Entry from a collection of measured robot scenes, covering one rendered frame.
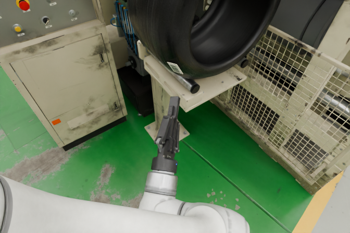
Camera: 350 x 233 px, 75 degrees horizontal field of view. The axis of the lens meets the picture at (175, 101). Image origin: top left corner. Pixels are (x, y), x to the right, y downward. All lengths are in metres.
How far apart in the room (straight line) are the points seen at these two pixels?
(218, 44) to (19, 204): 0.98
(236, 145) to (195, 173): 0.40
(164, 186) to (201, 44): 0.72
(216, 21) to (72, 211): 1.01
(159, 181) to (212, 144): 1.22
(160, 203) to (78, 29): 1.02
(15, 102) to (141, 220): 2.20
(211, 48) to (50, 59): 0.84
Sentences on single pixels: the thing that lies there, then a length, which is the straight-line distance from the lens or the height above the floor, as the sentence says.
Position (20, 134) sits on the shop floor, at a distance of 2.24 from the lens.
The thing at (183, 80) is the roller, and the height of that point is 0.91.
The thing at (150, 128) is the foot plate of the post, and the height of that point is 0.01.
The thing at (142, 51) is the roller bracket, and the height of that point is 0.90.
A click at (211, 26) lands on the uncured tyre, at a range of 1.17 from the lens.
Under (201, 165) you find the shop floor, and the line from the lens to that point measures 1.74.
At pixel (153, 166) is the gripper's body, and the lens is 0.67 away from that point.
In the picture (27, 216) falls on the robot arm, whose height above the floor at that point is 1.29.
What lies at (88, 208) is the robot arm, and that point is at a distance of 0.39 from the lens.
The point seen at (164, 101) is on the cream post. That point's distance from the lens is 1.48.
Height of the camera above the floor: 1.54
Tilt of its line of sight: 48 degrees down
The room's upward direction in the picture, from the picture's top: straight up
